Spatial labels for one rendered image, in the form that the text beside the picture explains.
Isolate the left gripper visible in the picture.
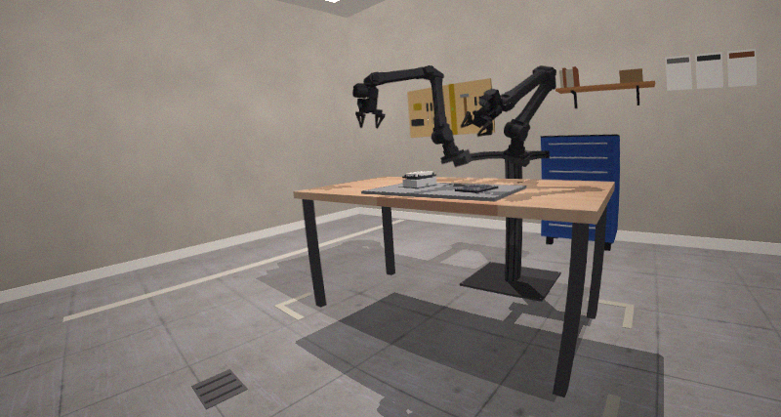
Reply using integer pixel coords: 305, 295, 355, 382
461, 110, 493, 137

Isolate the white well plate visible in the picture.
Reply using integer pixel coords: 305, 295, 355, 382
405, 171, 433, 177

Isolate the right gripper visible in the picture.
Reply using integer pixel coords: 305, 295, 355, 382
355, 98, 385, 129

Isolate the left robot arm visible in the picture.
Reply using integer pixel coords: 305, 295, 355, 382
478, 65, 556, 159

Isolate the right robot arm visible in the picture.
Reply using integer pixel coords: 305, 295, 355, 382
352, 65, 464, 161

